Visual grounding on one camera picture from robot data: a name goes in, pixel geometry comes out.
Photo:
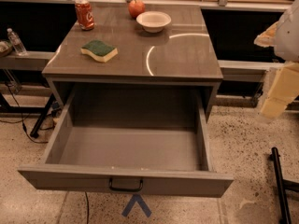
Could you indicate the clear plastic water bottle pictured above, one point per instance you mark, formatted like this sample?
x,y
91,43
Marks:
x,y
16,42

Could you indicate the black bench leg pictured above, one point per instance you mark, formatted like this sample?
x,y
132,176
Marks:
x,y
43,114

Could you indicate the black metal stand leg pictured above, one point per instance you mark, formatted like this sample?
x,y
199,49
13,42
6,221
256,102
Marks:
x,y
282,185

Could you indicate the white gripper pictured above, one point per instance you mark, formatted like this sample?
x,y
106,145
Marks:
x,y
289,37

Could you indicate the black drawer handle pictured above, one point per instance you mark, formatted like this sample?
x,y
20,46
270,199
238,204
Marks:
x,y
125,185

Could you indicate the grey side bench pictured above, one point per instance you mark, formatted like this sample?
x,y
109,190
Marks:
x,y
32,61

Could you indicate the red apple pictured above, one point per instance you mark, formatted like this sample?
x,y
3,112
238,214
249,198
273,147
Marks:
x,y
136,7

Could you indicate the green and yellow sponge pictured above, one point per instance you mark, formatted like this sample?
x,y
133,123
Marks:
x,y
99,51

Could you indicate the grey cabinet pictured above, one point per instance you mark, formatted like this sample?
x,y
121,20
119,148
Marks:
x,y
181,54

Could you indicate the white bowl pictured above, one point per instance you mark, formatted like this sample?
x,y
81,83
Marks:
x,y
153,21

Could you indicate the bowl on side bench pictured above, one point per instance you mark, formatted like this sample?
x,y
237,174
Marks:
x,y
5,48

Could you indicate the orange soda can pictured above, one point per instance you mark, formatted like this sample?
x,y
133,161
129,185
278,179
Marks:
x,y
84,14

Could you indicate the open grey top drawer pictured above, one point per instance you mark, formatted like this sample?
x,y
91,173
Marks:
x,y
157,134

